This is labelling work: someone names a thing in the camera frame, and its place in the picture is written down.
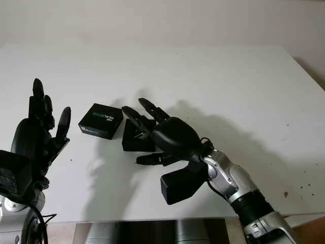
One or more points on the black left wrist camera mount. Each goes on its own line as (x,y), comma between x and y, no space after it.
(12,172)

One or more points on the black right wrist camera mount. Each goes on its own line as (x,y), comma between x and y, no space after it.
(180,185)

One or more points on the black box base with foam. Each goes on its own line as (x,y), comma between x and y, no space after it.
(134,146)

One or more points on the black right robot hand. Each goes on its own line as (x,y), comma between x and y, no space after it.
(175,139)

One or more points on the black printed RealSense box lid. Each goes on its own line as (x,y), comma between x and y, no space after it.
(100,120)

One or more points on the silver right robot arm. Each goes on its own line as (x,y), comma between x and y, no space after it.
(241,183)

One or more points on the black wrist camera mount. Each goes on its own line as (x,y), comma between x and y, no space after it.
(12,172)
(180,185)

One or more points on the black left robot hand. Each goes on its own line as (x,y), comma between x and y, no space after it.
(30,137)

